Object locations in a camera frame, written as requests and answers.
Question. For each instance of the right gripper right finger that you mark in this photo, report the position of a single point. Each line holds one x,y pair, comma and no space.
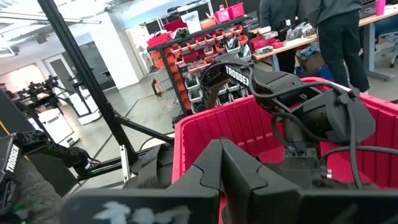
273,202

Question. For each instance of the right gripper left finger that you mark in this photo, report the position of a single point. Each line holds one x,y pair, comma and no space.
140,205

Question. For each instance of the black slide sandal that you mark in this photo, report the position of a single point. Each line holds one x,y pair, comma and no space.
152,168

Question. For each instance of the red plastic bin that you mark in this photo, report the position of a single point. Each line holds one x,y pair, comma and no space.
242,124

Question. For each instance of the person's forearm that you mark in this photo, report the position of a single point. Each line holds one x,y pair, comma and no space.
37,193

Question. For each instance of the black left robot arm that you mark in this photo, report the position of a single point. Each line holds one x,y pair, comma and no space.
280,81

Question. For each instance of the blue storage bin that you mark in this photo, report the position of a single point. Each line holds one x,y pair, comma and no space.
325,73

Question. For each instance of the pink storage bin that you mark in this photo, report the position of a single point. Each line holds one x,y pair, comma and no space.
236,11
222,16

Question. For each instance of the cardboard box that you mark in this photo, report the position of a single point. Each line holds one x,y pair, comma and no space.
311,62

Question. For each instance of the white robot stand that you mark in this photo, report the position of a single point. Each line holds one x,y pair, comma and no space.
56,124
84,105

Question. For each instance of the orange and black tool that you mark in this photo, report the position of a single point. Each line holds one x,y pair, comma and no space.
157,87

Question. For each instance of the wooden workbench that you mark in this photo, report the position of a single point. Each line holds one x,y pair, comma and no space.
368,46

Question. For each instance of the grey door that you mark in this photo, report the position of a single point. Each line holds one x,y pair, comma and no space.
63,73

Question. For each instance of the grey office chair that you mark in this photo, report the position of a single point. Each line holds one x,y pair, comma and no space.
388,40

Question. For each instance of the black background robot arms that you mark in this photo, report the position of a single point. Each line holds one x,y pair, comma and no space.
40,88

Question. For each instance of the black panel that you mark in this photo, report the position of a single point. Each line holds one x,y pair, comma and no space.
12,115

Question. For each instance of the black parts shelf rack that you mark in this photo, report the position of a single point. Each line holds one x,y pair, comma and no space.
199,49

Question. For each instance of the red tray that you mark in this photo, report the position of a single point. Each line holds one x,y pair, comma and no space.
158,40

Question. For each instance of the pink cup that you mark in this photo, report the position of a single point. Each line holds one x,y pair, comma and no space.
380,7

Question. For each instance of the white box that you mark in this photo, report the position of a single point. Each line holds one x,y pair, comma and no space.
191,22

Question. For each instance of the silver frame bracket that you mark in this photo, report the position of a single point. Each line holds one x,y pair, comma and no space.
125,165

